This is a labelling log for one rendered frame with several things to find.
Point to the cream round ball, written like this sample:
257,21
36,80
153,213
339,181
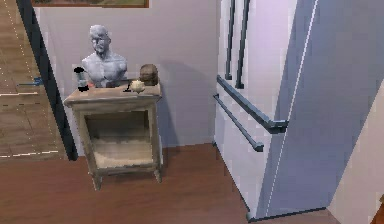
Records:
137,86

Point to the beige wooden side table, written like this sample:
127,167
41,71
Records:
113,100

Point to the grey stone bust statue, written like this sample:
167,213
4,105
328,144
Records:
104,63

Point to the small red object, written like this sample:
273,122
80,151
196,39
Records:
90,85

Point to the white fridge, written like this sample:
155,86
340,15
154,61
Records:
300,116

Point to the black door frame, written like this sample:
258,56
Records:
46,80

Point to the framed picture with brown frame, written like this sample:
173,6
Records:
90,3

